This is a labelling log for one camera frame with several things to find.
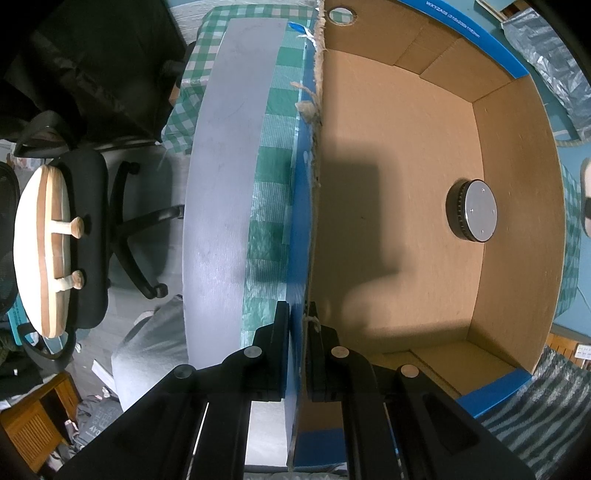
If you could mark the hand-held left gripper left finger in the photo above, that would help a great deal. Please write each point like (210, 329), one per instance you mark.
(281, 337)

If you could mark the cardboard box with blue outside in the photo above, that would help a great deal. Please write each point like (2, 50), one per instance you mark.
(392, 184)

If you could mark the green checked tablecloth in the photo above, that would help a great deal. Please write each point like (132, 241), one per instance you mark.
(272, 110)

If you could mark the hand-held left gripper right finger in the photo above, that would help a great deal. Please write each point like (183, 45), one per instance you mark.
(314, 337)

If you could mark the black office chair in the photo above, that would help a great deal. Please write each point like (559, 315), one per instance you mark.
(92, 230)

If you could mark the round black and silver disc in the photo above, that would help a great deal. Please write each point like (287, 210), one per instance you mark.
(480, 212)

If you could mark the white and tan seat cushion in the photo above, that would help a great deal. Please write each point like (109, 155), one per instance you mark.
(32, 249)

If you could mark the wooden cabinet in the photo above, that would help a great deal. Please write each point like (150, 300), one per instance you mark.
(27, 424)

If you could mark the person's grey trouser leg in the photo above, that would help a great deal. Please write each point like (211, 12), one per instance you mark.
(147, 350)

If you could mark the grey striped cloth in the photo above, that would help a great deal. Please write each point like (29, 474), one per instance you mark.
(531, 415)

